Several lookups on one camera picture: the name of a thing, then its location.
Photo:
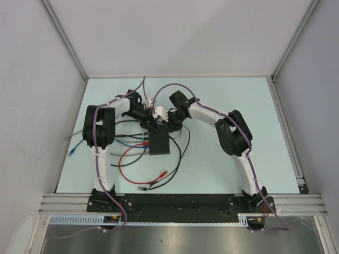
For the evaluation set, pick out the grey slotted cable duct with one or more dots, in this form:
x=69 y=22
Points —
x=114 y=220

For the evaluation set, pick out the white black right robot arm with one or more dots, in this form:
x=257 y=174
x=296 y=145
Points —
x=234 y=138

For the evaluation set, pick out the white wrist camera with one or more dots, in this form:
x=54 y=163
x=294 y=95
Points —
x=149 y=102
x=160 y=112

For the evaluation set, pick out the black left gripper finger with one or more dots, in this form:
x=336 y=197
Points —
x=146 y=125
x=153 y=126

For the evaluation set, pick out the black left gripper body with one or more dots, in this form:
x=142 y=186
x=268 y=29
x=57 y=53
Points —
x=142 y=116

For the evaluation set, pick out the right aluminium corner post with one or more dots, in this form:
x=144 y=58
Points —
x=302 y=26

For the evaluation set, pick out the black cable teal boot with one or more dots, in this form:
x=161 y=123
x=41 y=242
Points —
x=132 y=134

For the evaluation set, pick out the black network switch box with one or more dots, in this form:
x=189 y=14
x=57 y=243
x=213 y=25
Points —
x=159 y=141

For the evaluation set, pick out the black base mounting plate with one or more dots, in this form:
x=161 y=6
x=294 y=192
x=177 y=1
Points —
x=99 y=202

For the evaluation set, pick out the aluminium front frame rail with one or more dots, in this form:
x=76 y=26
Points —
x=287 y=204

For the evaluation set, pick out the right aluminium side rail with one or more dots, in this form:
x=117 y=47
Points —
x=291 y=147

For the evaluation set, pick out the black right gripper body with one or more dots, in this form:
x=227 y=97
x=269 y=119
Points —
x=175 y=120

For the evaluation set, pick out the aluminium corner post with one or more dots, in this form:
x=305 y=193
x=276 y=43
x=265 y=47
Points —
x=60 y=31
x=302 y=26

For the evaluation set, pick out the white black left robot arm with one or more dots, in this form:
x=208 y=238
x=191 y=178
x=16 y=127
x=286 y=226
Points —
x=99 y=131

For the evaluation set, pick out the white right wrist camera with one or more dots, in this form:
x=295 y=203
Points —
x=160 y=112

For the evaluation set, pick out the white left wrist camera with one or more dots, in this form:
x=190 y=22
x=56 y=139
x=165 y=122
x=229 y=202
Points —
x=149 y=102

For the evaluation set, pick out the left aluminium corner post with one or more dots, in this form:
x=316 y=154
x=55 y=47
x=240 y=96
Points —
x=60 y=31

